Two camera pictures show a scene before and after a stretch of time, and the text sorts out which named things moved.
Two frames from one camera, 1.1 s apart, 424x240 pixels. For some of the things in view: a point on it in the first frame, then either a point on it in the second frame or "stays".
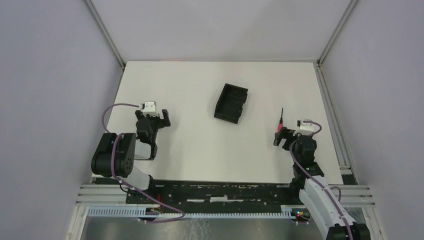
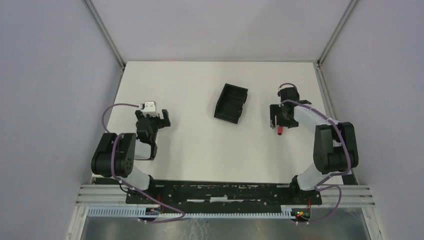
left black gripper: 154,120 stays
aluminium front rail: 104,194 stays
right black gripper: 286,134 -> 281,117
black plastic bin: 229,106 stays
